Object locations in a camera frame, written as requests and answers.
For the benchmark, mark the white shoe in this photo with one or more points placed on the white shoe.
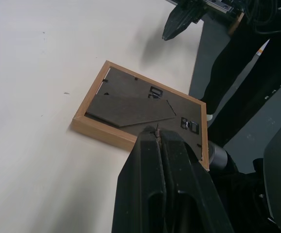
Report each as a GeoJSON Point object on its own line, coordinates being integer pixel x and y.
{"type": "Point", "coordinates": [209, 117]}

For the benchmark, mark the person in black trousers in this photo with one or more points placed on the person in black trousers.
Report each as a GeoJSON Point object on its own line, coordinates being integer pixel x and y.
{"type": "Point", "coordinates": [233, 72]}

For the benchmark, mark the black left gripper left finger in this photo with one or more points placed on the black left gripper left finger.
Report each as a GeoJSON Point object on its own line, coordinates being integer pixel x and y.
{"type": "Point", "coordinates": [140, 184]}

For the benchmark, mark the wooden picture frame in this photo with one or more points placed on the wooden picture frame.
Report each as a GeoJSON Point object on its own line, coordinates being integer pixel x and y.
{"type": "Point", "coordinates": [130, 109]}

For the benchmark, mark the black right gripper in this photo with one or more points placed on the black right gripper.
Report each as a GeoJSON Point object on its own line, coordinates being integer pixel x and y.
{"type": "Point", "coordinates": [216, 3]}

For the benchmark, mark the tan wooden piece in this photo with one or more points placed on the tan wooden piece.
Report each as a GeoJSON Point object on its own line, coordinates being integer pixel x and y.
{"type": "Point", "coordinates": [236, 23]}

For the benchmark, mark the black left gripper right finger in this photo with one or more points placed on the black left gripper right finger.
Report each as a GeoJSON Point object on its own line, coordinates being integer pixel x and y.
{"type": "Point", "coordinates": [191, 194]}

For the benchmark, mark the grey and black robot leg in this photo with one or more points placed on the grey and black robot leg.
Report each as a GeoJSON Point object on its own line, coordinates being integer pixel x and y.
{"type": "Point", "coordinates": [237, 194]}

